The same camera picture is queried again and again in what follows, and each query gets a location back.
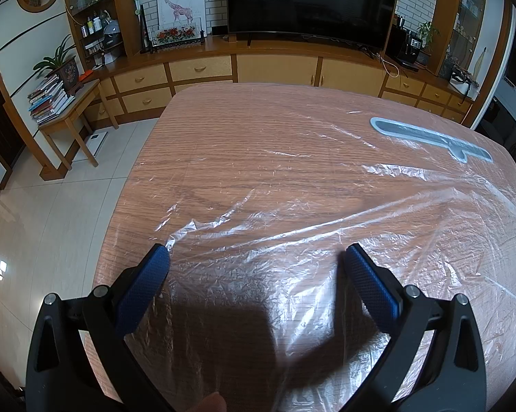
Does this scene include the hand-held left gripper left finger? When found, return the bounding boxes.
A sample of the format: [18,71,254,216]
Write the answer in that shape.
[25,243,177,412]

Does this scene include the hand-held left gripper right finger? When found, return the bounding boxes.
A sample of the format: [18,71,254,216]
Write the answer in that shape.
[343,243,487,412]

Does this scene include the person's left hand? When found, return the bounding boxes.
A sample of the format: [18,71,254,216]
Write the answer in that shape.
[189,391,227,412]

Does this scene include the clear plastic table cover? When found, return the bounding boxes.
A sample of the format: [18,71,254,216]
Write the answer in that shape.
[94,86,516,412]

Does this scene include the white bathroom scale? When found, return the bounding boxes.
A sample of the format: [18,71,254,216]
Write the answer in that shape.
[85,131,108,157]

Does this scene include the grey flat plate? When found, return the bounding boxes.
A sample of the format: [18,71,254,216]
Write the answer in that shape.
[370,117,494,164]

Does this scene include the small wooden side table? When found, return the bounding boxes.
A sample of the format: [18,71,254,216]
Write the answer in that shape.
[38,78,119,168]

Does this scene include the stack of books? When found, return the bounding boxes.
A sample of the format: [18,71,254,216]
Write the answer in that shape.
[27,74,76,126]

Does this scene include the dark wooden door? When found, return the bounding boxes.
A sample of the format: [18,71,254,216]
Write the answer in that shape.
[0,47,27,190]

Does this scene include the potted orchid plant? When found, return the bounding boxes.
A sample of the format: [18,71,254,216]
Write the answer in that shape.
[34,34,80,95]

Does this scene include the black coffee machine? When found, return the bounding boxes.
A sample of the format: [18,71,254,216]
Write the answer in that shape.
[397,26,424,67]

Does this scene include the framed red flower picture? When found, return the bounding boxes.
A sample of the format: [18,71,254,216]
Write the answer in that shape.
[148,23,206,54]

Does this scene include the grey helmet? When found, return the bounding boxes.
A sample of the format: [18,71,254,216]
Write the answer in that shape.
[101,21,123,49]

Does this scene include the small green potted plant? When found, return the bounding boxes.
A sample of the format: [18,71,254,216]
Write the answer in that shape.
[417,21,440,65]

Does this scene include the group of small bottles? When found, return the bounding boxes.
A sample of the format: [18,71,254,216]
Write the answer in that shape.
[81,11,106,37]

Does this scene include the giraffe drawing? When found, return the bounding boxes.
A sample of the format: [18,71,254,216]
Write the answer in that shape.
[157,0,207,31]

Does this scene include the black flat television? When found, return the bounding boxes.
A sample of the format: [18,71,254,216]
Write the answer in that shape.
[226,0,401,50]

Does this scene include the wooden wall cabinet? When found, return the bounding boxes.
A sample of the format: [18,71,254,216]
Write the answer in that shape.
[63,0,514,125]

